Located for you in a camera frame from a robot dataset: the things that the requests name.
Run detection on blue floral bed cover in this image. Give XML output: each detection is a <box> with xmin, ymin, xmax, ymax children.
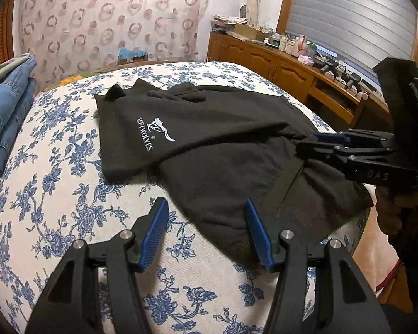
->
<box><xmin>0</xmin><ymin>61</ymin><xmax>370</xmax><ymax>334</ymax></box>

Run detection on folded blue jeans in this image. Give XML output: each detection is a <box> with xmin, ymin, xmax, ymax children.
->
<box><xmin>0</xmin><ymin>56</ymin><xmax>38</xmax><ymax>173</ymax></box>

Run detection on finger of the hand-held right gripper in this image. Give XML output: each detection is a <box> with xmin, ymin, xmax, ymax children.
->
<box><xmin>312</xmin><ymin>129</ymin><xmax>396</xmax><ymax>152</ymax></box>
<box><xmin>295</xmin><ymin>141</ymin><xmax>418</xmax><ymax>186</ymax></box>

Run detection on cream tied curtain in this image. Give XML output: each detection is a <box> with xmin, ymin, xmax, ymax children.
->
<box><xmin>244</xmin><ymin>0</ymin><xmax>265</xmax><ymax>28</ymax></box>

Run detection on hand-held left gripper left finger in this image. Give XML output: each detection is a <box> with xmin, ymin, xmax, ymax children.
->
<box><xmin>24</xmin><ymin>197</ymin><xmax>170</xmax><ymax>334</ymax></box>

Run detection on person's right hand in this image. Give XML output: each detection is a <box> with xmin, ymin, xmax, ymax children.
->
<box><xmin>375</xmin><ymin>183</ymin><xmax>405</xmax><ymax>240</ymax></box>

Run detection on black pants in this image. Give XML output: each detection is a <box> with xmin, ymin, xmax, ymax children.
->
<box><xmin>93</xmin><ymin>78</ymin><xmax>374</xmax><ymax>267</ymax></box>

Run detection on folded grey-green pants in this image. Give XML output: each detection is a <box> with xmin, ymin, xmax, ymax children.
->
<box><xmin>0</xmin><ymin>53</ymin><xmax>30</xmax><ymax>91</ymax></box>

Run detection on wooden cabinet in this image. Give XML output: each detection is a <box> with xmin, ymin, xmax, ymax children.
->
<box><xmin>207</xmin><ymin>32</ymin><xmax>391</xmax><ymax>126</ymax></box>

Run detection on circle-patterned cloth cover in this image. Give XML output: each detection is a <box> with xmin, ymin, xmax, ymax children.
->
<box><xmin>14</xmin><ymin>0</ymin><xmax>213</xmax><ymax>77</ymax></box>

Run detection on grey window blind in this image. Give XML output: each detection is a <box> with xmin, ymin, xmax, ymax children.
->
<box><xmin>286</xmin><ymin>0</ymin><xmax>418</xmax><ymax>80</ymax></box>

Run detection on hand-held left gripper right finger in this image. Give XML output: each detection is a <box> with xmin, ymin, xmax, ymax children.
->
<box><xmin>244</xmin><ymin>198</ymin><xmax>392</xmax><ymax>334</ymax></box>

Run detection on yellow floral blanket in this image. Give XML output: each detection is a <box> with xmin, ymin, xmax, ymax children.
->
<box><xmin>38</xmin><ymin>65</ymin><xmax>126</xmax><ymax>92</ymax></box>

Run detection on stack of papers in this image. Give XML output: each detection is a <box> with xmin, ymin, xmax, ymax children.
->
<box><xmin>212</xmin><ymin>14</ymin><xmax>249</xmax><ymax>30</ymax></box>

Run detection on blue plastic bag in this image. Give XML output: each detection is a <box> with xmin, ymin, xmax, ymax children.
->
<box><xmin>118</xmin><ymin>47</ymin><xmax>149</xmax><ymax>65</ymax></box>

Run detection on cardboard box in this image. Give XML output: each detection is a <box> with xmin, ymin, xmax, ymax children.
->
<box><xmin>234</xmin><ymin>24</ymin><xmax>265</xmax><ymax>40</ymax></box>

